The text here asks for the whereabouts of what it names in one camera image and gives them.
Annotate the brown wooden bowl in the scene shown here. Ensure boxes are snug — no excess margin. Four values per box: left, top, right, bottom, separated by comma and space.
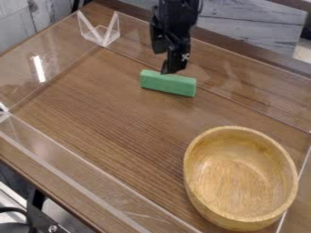
183, 126, 299, 231

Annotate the black cable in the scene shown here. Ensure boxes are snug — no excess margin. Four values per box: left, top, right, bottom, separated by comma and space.
0, 205, 41, 233

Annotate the clear acrylic corner bracket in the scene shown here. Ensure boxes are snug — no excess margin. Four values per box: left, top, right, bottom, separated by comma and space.
76, 11, 120, 47

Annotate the green rectangular block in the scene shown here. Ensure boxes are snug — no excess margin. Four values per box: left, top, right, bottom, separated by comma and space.
140, 69, 196, 97

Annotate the black metal table leg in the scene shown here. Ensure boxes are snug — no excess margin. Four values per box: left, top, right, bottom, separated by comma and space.
27, 189, 47, 223

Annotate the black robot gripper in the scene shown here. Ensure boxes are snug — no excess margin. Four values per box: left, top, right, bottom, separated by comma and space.
150, 0, 202, 75

